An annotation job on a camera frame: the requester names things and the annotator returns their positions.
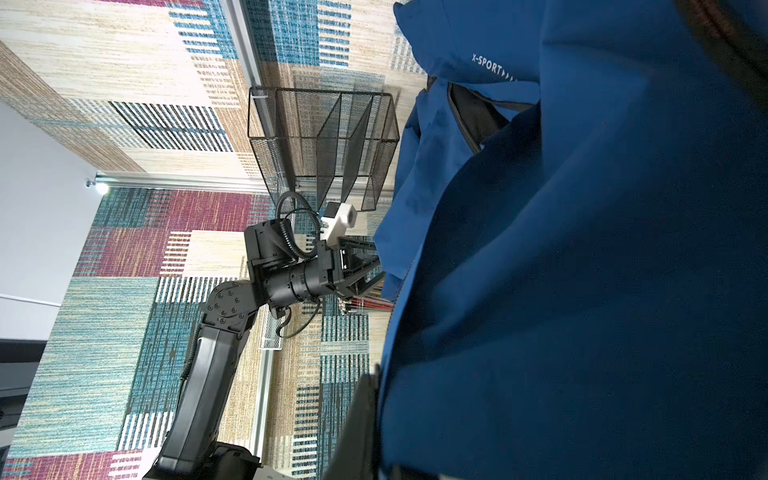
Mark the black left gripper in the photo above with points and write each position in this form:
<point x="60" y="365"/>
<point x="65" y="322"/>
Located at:
<point x="346" y="272"/>

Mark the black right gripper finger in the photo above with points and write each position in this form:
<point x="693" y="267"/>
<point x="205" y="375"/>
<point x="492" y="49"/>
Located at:
<point x="356" y="454"/>

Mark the blue zip jacket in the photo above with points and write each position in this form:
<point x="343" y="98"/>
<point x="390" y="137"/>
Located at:
<point x="590" y="299"/>

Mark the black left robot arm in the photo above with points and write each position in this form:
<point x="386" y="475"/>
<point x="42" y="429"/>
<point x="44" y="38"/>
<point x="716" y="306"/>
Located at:
<point x="281" y="274"/>

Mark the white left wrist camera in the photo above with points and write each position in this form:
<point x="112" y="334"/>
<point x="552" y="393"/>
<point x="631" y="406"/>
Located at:
<point x="336" y="220"/>

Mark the black wire mesh shelf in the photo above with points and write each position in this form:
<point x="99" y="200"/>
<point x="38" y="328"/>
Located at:
<point x="327" y="145"/>

